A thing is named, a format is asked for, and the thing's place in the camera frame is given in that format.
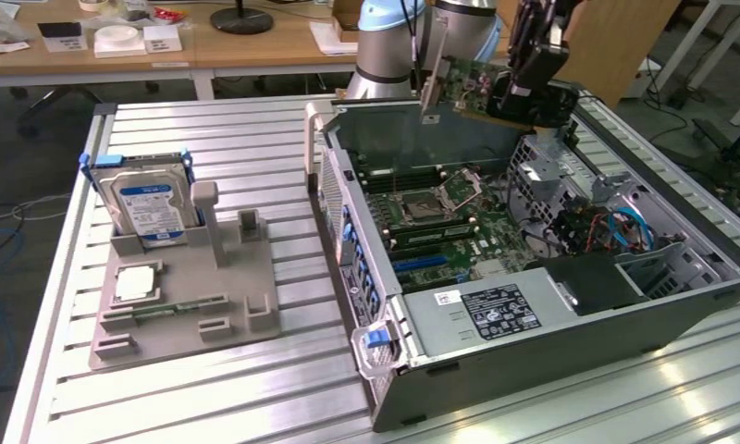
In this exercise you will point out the black lamp base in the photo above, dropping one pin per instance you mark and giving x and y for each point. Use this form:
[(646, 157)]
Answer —
[(240, 20)]

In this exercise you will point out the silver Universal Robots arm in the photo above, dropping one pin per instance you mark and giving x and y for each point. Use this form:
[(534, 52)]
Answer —
[(376, 69)]

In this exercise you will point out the black plastic shroud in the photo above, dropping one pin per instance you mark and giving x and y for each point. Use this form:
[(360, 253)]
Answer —
[(592, 282)]

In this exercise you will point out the white table frame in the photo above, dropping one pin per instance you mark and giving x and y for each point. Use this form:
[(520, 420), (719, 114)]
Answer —
[(718, 51)]

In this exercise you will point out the red small packet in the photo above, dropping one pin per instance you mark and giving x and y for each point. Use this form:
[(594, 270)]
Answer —
[(168, 15)]

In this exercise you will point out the white booklet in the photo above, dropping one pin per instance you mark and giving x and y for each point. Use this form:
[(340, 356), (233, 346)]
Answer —
[(334, 39)]

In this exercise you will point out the white paper card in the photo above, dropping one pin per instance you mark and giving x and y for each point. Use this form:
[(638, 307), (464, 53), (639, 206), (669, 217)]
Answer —
[(5, 47)]

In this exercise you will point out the white tape roll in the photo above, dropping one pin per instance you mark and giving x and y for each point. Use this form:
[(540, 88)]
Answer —
[(91, 4)]

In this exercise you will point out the grey parts rack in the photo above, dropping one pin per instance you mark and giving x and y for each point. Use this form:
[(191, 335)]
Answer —
[(185, 273)]

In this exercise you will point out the wooden desk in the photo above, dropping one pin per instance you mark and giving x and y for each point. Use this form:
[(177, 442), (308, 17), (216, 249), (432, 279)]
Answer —
[(68, 62)]

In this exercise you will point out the green RAM stick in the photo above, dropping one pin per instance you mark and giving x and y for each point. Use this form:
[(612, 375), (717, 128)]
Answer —
[(435, 232), (157, 311)]

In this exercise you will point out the green graphics card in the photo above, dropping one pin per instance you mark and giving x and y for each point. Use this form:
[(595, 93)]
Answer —
[(468, 88)]

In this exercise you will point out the open black PC case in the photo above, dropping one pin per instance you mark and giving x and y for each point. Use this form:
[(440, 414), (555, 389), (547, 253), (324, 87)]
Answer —
[(531, 370)]

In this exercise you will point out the wooden cabinet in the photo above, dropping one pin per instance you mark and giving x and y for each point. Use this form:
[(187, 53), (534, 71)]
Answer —
[(616, 46)]

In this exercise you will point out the grey power supply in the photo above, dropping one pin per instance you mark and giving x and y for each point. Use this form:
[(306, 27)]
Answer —
[(444, 324)]

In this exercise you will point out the black floor stand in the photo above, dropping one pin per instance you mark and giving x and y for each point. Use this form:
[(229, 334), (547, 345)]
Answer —
[(715, 134)]

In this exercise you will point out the hard disk with blue caddy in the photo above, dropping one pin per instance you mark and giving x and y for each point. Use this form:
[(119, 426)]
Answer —
[(148, 208)]

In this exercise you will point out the black chair base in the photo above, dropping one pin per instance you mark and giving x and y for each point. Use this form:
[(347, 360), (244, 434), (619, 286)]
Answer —
[(37, 106)]

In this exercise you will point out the blue case latch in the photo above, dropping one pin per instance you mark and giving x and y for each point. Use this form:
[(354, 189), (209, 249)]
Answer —
[(376, 337)]

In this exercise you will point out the white box with tape roll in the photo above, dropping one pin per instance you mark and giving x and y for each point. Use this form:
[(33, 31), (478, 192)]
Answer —
[(119, 41)]

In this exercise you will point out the CPU socket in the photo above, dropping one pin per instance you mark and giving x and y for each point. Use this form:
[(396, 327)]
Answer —
[(420, 206)]

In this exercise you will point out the blue expansion slot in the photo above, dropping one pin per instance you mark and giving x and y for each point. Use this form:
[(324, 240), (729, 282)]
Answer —
[(416, 263)]

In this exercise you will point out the green motherboard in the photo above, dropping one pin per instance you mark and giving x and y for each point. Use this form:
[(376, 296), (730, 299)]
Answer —
[(487, 236)]

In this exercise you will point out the cardboard box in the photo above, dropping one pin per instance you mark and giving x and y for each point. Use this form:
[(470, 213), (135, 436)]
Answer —
[(346, 14)]

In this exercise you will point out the metal socket cover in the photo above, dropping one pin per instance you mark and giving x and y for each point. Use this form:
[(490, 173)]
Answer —
[(463, 185)]

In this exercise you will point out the white box with black top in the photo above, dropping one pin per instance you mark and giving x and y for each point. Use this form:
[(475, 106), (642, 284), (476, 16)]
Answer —
[(63, 34)]

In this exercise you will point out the plain white box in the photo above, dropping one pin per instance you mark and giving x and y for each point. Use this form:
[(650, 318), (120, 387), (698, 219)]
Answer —
[(161, 39)]

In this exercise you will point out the silver CPU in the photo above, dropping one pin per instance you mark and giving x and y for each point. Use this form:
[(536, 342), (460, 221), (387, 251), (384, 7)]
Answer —
[(136, 283)]

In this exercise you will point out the metal disk bay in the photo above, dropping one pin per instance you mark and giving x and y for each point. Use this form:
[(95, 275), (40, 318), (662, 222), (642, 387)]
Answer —
[(543, 171)]

